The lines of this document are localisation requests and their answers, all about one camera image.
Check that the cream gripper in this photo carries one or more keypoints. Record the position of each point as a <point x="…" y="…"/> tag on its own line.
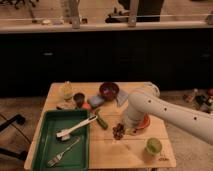
<point x="129" y="129"/>

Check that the dark purple grapes bunch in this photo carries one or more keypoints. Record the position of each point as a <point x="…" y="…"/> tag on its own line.
<point x="118" y="131"/>

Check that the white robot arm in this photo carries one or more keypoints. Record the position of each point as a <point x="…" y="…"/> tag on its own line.
<point x="146" y="100"/>

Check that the orange clay bowl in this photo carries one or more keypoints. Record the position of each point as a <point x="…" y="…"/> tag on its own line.
<point x="144" y="123"/>

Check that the green cucumber toy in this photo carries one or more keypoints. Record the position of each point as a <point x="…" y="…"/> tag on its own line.
<point x="100" y="121"/>

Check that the grey blue cloth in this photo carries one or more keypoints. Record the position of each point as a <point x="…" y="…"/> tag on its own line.
<point x="121" y="97"/>

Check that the green cup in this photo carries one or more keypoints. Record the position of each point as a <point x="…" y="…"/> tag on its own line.
<point x="153" y="146"/>

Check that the dark red bowl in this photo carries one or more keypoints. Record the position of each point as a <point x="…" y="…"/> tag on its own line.
<point x="109" y="90"/>

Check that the small dark cup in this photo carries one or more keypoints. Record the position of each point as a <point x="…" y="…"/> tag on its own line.
<point x="79" y="98"/>

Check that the beige flat object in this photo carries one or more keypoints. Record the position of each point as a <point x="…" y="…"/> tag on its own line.
<point x="65" y="105"/>

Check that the white brush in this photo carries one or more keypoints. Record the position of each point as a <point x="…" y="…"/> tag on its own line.
<point x="81" y="124"/>

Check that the silver fork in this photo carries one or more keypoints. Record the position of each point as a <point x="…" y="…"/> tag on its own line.
<point x="56" y="159"/>

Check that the green plastic tray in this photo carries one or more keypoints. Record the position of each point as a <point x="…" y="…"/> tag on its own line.
<point x="48" y="145"/>

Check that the black chair base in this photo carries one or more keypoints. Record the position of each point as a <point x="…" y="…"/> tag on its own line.
<point x="10" y="129"/>

